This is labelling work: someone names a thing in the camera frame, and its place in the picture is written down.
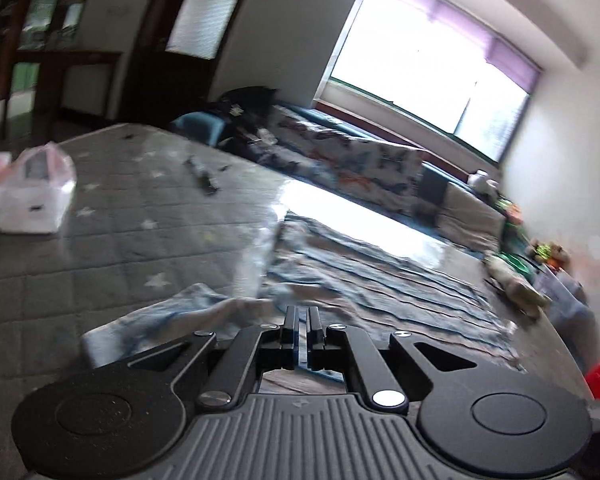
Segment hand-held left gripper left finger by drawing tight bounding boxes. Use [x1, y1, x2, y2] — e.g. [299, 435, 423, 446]
[125, 306, 301, 408]

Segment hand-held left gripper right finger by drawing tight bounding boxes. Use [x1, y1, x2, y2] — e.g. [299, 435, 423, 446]
[306, 306, 481, 413]

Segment striped knit sweater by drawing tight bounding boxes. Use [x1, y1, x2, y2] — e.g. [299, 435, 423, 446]
[80, 212, 523, 396]

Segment small black object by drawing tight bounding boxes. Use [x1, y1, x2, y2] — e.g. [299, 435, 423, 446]
[182, 157, 221, 196]

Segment grey pillow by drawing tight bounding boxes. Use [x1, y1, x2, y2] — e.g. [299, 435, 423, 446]
[437, 182, 506, 251]

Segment grey quilted star mattress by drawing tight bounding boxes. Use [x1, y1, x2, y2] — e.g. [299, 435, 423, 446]
[0, 122, 596, 480]

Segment green bowl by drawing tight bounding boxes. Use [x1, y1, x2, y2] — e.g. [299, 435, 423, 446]
[500, 252, 536, 276]

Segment black and white plush toy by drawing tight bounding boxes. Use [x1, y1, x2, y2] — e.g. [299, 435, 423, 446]
[467, 170, 501, 196]

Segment colourful soft toys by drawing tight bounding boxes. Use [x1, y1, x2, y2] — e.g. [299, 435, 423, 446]
[497, 195, 523, 226]

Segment black bag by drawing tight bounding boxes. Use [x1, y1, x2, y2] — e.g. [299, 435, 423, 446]
[215, 87, 281, 128]

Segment brown plush toys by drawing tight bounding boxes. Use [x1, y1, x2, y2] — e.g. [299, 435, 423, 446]
[527, 240, 571, 268]

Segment clear plastic storage box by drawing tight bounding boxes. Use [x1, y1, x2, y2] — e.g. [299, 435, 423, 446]
[532, 265, 588, 331]

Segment green framed window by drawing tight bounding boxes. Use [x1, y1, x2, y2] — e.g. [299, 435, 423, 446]
[312, 0, 543, 163]

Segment dark wooden door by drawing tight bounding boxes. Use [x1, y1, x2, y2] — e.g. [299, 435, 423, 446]
[120, 0, 261, 126]

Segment dark wooden cabinet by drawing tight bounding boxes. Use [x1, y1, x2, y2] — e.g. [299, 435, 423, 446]
[0, 0, 123, 131]

